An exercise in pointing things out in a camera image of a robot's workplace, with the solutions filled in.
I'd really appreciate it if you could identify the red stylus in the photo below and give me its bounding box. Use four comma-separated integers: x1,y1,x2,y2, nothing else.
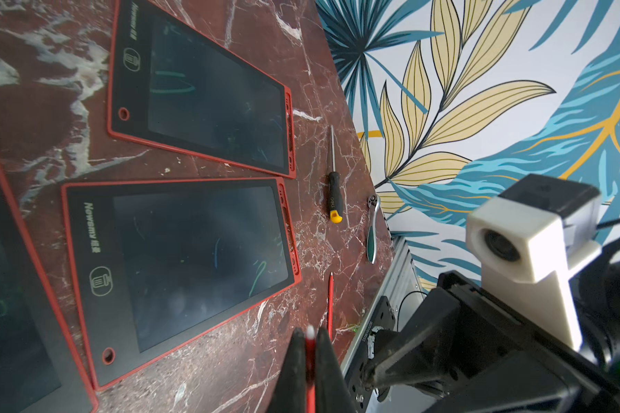
327,272,334,341
305,325,316,413

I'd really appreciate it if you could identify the middle right writing tablet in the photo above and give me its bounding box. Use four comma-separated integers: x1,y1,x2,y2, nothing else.
61,177,301,391

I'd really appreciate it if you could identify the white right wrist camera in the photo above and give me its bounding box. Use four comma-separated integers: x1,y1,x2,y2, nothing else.
466,174,602,351

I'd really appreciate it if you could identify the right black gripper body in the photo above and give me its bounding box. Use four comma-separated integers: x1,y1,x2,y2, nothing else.
361,271,620,412

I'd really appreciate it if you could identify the back right writing tablet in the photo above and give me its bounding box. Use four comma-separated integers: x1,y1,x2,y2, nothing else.
107,1,296,179

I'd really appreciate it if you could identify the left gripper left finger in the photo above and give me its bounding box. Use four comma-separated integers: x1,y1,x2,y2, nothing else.
266,328,307,413

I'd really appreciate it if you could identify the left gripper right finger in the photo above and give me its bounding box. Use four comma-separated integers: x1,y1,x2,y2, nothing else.
314,335,356,413

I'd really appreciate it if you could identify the yellow black screwdriver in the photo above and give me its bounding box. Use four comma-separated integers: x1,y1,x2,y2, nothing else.
328,126,344,224

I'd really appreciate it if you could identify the green handled ratchet wrench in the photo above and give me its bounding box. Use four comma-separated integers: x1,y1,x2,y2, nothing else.
366,194,381,264

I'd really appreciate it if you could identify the front left writing tablet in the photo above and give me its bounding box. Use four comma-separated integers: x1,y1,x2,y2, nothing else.
0,165,98,412

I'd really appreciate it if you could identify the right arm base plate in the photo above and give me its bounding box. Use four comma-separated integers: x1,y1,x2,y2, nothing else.
344,296,396,412

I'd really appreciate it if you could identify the writing tablet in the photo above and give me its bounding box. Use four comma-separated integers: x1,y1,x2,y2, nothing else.
107,1,296,179
61,177,301,391
0,165,98,412

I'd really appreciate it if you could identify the aluminium front rail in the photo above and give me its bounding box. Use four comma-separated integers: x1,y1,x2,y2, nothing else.
341,237,424,379

